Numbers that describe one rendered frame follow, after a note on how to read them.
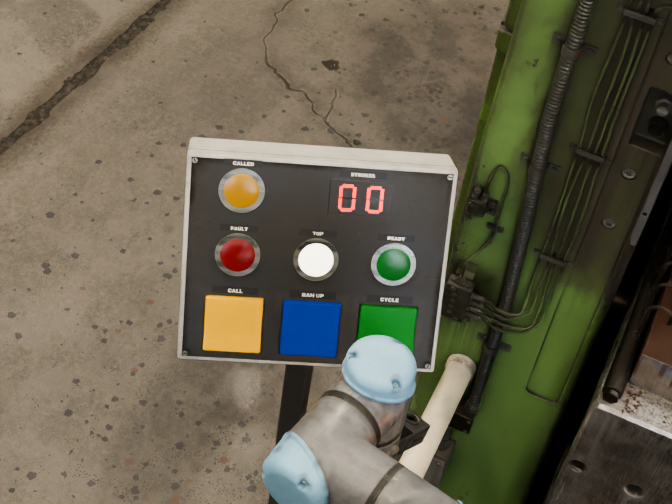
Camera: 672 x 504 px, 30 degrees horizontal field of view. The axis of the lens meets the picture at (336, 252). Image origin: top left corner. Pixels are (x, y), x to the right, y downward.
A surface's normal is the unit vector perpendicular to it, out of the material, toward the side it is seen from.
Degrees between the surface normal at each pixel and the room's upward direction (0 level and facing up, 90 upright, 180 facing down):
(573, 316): 90
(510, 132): 90
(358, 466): 14
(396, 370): 1
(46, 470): 0
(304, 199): 60
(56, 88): 0
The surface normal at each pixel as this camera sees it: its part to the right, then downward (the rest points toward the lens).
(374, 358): 0.11, -0.65
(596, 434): -0.41, 0.66
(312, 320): 0.06, 0.33
